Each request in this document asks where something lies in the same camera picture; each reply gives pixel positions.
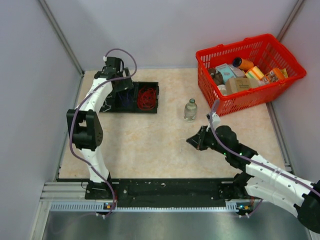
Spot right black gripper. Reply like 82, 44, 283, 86
186, 125, 229, 156

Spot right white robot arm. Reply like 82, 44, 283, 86
186, 125, 320, 233

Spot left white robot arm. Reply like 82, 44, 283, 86
66, 57, 133, 199

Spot clear glass soda bottle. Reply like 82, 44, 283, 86
184, 98, 198, 122

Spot black three-compartment tray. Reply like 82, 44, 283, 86
100, 81, 160, 114

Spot brown cardboard box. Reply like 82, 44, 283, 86
225, 77, 260, 95

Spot brown round item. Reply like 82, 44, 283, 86
208, 68, 224, 86

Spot light blue package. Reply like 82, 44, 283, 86
215, 63, 236, 84

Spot red plastic shopping basket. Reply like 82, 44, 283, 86
195, 33, 307, 116

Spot yellow sponge pack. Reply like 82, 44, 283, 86
245, 66, 265, 81

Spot orange bottle with dark cap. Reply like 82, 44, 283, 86
232, 57, 255, 71

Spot orange snack packet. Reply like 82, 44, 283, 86
261, 67, 286, 84

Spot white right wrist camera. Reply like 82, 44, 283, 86
206, 112, 221, 130

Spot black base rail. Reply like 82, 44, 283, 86
84, 178, 251, 208

